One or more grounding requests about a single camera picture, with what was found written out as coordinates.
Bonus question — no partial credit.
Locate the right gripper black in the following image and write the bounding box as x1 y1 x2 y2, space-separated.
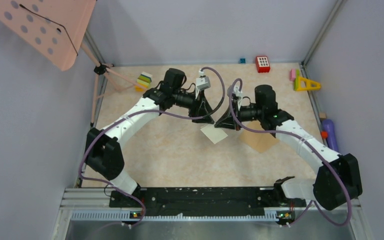
214 99 264 132

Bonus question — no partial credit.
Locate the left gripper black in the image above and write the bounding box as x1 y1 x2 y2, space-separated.
172 87 215 124

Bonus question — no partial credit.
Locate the cream paper letter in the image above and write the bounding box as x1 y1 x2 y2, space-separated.
200 124 228 144

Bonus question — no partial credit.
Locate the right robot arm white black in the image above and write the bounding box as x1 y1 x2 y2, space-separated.
215 84 363 211

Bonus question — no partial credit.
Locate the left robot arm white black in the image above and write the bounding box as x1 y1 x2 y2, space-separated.
84 68 215 207

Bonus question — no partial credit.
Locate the brown kraft envelope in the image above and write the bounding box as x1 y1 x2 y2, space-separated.
239 129 280 153

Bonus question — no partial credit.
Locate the red toy calculator block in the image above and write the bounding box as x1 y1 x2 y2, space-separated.
255 55 271 73

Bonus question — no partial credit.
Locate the striped coloured block stack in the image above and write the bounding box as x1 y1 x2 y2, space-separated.
135 71 153 92

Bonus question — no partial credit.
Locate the pink green toy block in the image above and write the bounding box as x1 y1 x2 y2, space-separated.
289 68 301 82

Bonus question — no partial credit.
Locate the yellow triangle toy block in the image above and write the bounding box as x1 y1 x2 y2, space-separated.
293 76 322 92

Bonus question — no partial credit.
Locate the small wooden block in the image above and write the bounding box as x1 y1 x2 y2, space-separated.
319 112 327 120

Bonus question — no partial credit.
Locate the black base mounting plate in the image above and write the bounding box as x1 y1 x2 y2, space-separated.
109 186 307 217

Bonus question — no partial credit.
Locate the pink perforated music stand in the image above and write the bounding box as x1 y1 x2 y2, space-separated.
0 0 147 127

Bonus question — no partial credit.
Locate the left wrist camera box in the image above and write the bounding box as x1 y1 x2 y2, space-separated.
195 75 211 99

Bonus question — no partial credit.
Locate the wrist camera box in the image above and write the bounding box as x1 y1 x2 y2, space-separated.
231 86 244 111
195 75 211 99

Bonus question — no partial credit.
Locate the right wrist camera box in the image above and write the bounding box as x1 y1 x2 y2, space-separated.
231 86 244 111

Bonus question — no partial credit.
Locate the aluminium frame rail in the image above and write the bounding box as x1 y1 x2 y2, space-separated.
51 187 372 240

